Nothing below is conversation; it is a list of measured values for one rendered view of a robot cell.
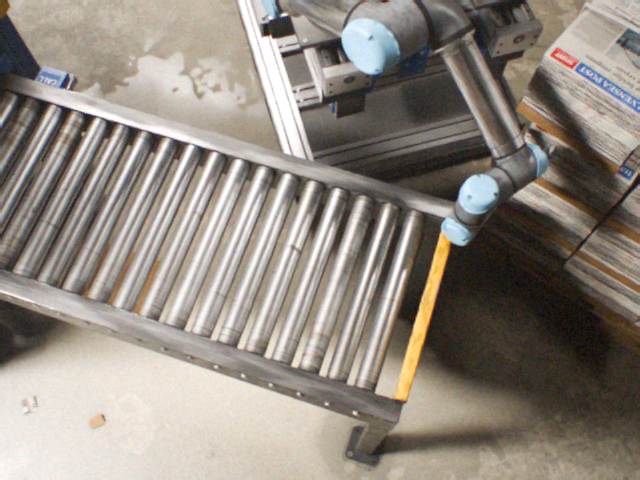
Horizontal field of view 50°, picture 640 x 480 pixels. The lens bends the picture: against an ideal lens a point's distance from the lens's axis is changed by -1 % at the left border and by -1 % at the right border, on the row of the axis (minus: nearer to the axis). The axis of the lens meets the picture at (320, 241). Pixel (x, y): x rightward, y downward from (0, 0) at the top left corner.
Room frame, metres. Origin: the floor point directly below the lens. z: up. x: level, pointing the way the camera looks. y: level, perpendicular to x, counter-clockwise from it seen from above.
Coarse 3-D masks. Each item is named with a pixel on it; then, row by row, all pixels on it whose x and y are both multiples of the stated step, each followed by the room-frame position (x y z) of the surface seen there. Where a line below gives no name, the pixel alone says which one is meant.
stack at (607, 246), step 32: (576, 160) 0.83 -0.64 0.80; (544, 192) 0.84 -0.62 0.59; (576, 192) 0.80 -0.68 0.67; (608, 192) 0.76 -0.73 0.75; (512, 224) 0.86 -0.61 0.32; (544, 224) 0.81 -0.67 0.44; (576, 224) 0.77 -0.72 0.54; (480, 256) 0.87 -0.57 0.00; (512, 256) 0.83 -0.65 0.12; (544, 256) 0.78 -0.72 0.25; (576, 256) 0.74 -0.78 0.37; (608, 256) 0.70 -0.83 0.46; (544, 288) 0.75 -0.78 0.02; (608, 288) 0.66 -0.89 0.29; (608, 320) 0.61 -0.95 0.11
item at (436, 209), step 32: (0, 96) 1.05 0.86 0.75; (32, 96) 1.02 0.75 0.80; (64, 96) 1.02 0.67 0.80; (160, 128) 0.92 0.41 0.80; (192, 128) 0.92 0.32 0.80; (256, 160) 0.83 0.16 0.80; (288, 160) 0.83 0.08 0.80; (352, 192) 0.74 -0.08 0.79; (384, 192) 0.74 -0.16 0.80; (416, 192) 0.74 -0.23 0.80
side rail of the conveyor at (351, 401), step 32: (0, 288) 0.49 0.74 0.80; (32, 288) 0.49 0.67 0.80; (64, 320) 0.45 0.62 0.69; (96, 320) 0.42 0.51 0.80; (128, 320) 0.42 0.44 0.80; (160, 352) 0.37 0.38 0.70; (192, 352) 0.34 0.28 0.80; (224, 352) 0.34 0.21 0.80; (256, 384) 0.29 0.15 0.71; (288, 384) 0.27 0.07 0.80; (320, 384) 0.27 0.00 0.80; (352, 416) 0.22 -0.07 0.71; (384, 416) 0.20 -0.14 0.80
